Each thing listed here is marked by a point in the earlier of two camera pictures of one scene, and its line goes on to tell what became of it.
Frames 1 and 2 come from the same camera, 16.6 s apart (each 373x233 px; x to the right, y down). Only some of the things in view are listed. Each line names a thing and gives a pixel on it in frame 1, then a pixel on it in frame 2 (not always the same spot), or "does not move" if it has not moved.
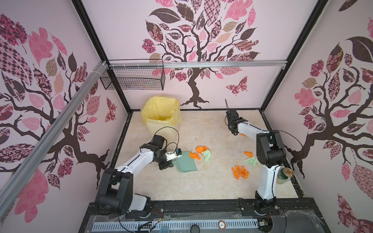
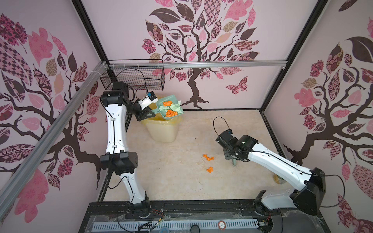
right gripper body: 240,120 -> 227,155
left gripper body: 162,163 -> 132,108
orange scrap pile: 238,171 -> 167,103
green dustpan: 186,163 -> 169,107
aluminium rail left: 98,73 does not move
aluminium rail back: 200,64 does not move
